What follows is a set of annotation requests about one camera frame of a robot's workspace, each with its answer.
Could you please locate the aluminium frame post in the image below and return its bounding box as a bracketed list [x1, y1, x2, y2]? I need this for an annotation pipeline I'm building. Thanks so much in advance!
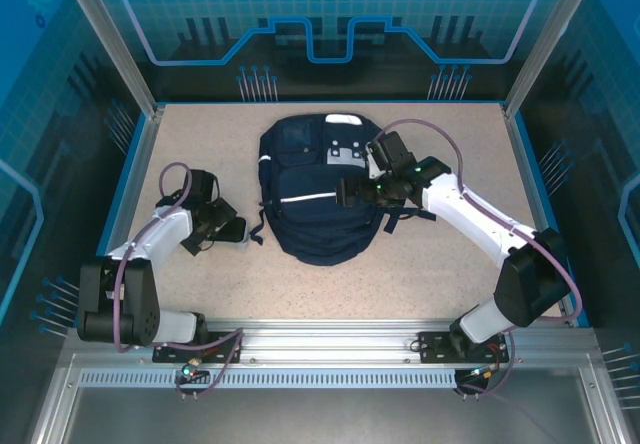
[502, 0, 604, 120]
[55, 0, 166, 120]

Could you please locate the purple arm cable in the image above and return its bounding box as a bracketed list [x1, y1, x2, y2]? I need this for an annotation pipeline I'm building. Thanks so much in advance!
[382, 118, 584, 401]
[113, 162, 246, 401]

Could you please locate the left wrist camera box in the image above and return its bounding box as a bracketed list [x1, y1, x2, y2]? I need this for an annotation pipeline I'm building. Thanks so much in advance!
[188, 169, 220, 201]

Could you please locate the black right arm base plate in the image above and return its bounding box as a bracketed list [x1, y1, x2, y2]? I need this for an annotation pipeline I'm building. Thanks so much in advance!
[417, 331, 511, 365]

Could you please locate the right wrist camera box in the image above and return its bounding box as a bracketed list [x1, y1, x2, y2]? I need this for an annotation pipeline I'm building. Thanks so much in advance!
[367, 131, 416, 175]

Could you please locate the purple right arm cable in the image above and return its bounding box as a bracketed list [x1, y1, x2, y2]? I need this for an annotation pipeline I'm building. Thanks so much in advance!
[382, 118, 584, 401]

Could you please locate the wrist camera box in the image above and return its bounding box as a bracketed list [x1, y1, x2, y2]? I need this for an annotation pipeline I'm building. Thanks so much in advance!
[367, 131, 416, 175]
[188, 169, 220, 201]

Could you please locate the aluminium mounting rail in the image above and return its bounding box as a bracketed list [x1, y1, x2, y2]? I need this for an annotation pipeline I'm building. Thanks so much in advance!
[64, 318, 601, 365]

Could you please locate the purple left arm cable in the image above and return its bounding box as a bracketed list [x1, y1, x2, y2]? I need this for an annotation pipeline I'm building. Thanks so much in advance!
[113, 162, 246, 401]

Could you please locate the navy blue backpack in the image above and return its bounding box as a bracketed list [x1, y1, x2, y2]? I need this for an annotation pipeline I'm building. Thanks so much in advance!
[248, 112, 436, 268]

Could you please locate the slotted grey cable duct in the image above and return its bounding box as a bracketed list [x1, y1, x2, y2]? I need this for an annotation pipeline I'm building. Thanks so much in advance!
[78, 369, 459, 390]

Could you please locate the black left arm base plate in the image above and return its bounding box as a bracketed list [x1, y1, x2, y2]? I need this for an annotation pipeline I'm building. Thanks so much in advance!
[152, 331, 244, 365]

